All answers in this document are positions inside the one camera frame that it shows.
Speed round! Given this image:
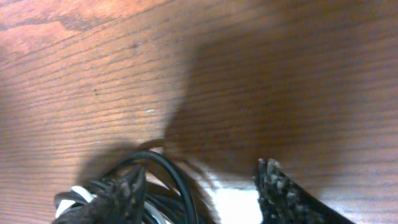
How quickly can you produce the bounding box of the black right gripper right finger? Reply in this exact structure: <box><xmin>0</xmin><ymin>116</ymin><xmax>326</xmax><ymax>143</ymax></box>
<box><xmin>255</xmin><ymin>159</ymin><xmax>353</xmax><ymax>224</ymax></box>

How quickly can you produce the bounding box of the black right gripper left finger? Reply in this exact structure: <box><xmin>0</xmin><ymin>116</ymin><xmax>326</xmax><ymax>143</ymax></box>
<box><xmin>53</xmin><ymin>165</ymin><xmax>146</xmax><ymax>224</ymax></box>

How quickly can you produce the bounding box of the black USB cable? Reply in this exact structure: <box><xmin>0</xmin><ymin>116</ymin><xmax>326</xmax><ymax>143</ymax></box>
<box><xmin>54</xmin><ymin>151</ymin><xmax>215</xmax><ymax>224</ymax></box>

